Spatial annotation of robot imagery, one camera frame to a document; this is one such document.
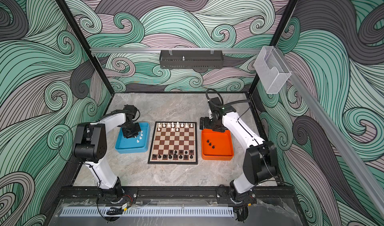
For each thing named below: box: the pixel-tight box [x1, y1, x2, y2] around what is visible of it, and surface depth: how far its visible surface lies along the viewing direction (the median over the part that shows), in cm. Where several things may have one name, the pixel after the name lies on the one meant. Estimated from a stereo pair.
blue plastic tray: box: [115, 122, 150, 154], surface depth 92 cm
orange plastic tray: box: [201, 129, 234, 161], surface depth 92 cm
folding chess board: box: [147, 121, 198, 165], surface depth 92 cm
